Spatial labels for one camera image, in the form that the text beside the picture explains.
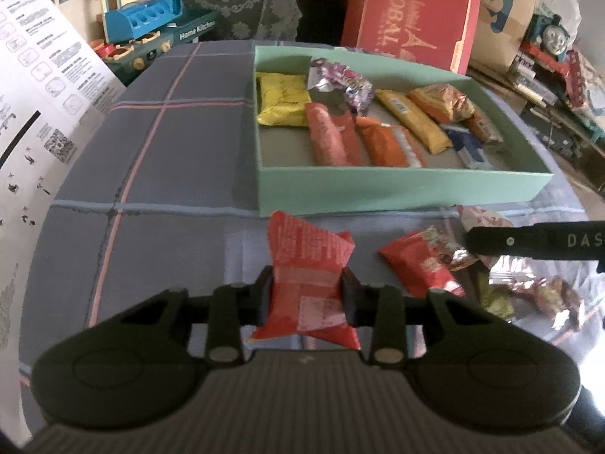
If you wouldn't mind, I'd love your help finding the orange packet with grey stripe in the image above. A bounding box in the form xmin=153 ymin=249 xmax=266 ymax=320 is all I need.
xmin=355 ymin=117 xmax=429 ymax=168

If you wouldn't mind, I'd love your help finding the orange chip packet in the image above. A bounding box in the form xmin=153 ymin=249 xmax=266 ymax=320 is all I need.
xmin=406 ymin=84 xmax=476 ymax=124

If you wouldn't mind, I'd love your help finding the clear cake packet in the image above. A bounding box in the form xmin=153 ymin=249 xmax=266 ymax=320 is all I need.
xmin=465 ymin=112 xmax=504 ymax=145

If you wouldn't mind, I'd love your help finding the purple candy bag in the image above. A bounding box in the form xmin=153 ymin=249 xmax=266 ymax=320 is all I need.
xmin=308 ymin=57 xmax=375 ymax=117

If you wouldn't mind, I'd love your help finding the brown cardboard box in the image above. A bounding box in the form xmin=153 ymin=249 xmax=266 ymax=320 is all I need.
xmin=470 ymin=0 xmax=545 ymax=75

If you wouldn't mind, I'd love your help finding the white floral snack packet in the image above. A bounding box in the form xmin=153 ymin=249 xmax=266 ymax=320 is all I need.
xmin=456 ymin=205 xmax=514 ymax=235

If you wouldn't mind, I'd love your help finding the yellow bar packet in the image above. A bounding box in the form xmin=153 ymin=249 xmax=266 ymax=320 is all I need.
xmin=375 ymin=90 xmax=453 ymax=155

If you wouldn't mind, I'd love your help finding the red cardboard box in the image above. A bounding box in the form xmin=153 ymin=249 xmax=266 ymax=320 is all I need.
xmin=340 ymin=0 xmax=483 ymax=75

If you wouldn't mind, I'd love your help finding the green yellow snack packet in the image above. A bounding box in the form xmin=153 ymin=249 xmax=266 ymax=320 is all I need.
xmin=477 ymin=274 xmax=517 ymax=323

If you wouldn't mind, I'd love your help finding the green cardboard box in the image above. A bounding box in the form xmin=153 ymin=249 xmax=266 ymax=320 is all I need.
xmin=253 ymin=45 xmax=555 ymax=218

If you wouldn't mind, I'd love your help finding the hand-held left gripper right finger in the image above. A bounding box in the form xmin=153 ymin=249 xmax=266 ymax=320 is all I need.
xmin=341 ymin=267 xmax=513 ymax=365

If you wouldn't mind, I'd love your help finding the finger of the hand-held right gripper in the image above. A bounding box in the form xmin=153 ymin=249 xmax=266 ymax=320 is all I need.
xmin=464 ymin=224 xmax=549 ymax=259

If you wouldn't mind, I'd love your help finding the red packet with foil end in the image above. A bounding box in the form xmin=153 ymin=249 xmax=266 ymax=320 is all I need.
xmin=378 ymin=227 xmax=467 ymax=300

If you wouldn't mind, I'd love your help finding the white instruction sheet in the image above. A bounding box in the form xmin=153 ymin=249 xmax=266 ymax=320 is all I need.
xmin=0 ymin=0 xmax=128 ymax=436

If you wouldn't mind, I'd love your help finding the shiny pink foil packet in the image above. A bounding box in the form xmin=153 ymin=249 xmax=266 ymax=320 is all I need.
xmin=489 ymin=255 xmax=585 ymax=333

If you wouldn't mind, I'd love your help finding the blue toy rack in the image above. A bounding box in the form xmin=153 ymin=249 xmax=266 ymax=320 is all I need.
xmin=103 ymin=0 xmax=186 ymax=47

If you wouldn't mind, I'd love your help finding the grey lace cloth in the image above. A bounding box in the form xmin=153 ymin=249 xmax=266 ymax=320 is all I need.
xmin=177 ymin=0 xmax=303 ymax=43

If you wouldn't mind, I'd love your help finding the pink red snack packet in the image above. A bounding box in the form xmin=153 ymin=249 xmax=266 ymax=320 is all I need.
xmin=305 ymin=103 xmax=369 ymax=168

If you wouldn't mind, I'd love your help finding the dark green toy box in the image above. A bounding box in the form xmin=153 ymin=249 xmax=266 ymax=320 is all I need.
xmin=106 ymin=9 xmax=223 ymax=88

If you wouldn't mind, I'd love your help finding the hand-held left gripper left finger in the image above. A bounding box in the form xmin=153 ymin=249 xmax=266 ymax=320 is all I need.
xmin=95 ymin=266 xmax=276 ymax=364

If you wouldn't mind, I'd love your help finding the blue toy train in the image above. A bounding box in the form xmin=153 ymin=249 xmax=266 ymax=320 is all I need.
xmin=526 ymin=9 xmax=576 ymax=63

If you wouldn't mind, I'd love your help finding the grey plaid blanket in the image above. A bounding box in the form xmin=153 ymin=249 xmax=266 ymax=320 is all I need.
xmin=19 ymin=40 xmax=605 ymax=389

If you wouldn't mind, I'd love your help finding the blue white snack packet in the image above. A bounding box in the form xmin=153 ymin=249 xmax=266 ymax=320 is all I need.
xmin=442 ymin=124 xmax=493 ymax=170

